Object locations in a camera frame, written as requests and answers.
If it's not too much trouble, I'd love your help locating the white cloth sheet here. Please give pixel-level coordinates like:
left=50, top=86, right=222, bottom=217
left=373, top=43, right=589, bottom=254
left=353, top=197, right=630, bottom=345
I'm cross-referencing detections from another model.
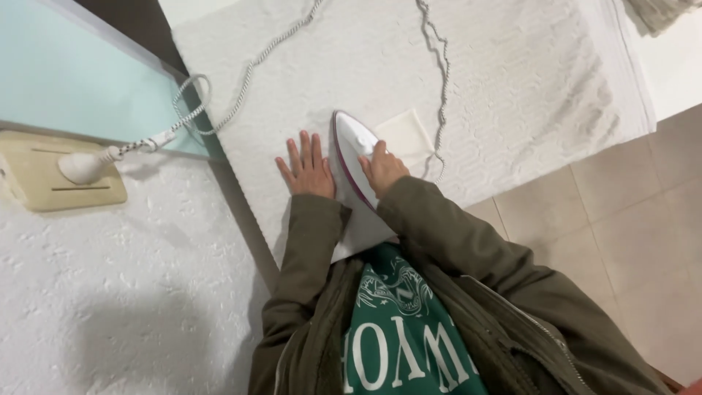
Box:
left=328, top=184, right=399, bottom=265

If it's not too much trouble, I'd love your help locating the olive green jacket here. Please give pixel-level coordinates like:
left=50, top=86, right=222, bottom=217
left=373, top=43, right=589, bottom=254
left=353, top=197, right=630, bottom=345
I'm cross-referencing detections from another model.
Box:
left=248, top=176, right=676, bottom=395

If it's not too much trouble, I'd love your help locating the person's right hand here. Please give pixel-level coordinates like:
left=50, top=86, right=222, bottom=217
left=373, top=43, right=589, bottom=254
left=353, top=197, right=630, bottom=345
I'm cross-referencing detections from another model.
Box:
left=358, top=140, right=410, bottom=199

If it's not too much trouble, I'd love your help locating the beige fringed fabric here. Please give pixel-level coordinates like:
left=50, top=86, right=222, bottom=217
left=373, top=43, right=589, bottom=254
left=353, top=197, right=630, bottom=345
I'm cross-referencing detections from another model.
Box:
left=625, top=0, right=702, bottom=38

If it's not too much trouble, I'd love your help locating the white power plug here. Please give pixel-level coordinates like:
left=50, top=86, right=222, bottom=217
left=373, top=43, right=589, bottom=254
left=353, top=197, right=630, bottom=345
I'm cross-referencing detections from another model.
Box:
left=57, top=131, right=177, bottom=186

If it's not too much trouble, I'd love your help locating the white textured towel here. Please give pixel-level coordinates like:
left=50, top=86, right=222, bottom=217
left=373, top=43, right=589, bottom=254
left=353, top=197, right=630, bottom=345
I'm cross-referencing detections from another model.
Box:
left=170, top=0, right=658, bottom=271

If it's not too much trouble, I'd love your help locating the light blue glass panel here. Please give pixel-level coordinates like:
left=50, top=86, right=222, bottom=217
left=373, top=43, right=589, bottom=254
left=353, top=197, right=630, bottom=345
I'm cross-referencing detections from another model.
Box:
left=0, top=0, right=227, bottom=162

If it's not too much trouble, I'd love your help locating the black and white braided cord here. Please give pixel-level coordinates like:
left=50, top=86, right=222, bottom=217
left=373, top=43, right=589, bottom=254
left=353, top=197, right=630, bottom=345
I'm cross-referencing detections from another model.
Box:
left=118, top=0, right=452, bottom=185

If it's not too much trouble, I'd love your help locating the beige wall socket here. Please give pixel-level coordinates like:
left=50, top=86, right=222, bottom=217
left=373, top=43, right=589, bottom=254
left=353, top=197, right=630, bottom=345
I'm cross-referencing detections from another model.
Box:
left=0, top=130, right=128, bottom=214

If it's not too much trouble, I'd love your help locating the green printed sweatshirt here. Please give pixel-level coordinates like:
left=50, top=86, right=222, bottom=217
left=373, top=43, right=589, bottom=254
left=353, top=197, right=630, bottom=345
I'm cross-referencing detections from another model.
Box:
left=340, top=242, right=490, bottom=395

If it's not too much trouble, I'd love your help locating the person's left hand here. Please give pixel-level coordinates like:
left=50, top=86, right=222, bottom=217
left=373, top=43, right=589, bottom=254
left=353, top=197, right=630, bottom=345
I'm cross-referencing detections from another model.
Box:
left=275, top=130, right=337, bottom=200

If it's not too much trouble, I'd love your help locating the white iron with purple trim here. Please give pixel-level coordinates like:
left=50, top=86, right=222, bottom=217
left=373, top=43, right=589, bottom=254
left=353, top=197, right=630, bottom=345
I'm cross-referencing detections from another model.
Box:
left=331, top=110, right=387, bottom=214

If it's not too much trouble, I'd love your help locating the small white folded cloth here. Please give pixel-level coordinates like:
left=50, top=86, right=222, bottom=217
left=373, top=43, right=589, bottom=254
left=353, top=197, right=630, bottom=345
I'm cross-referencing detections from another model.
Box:
left=374, top=108, right=437, bottom=165

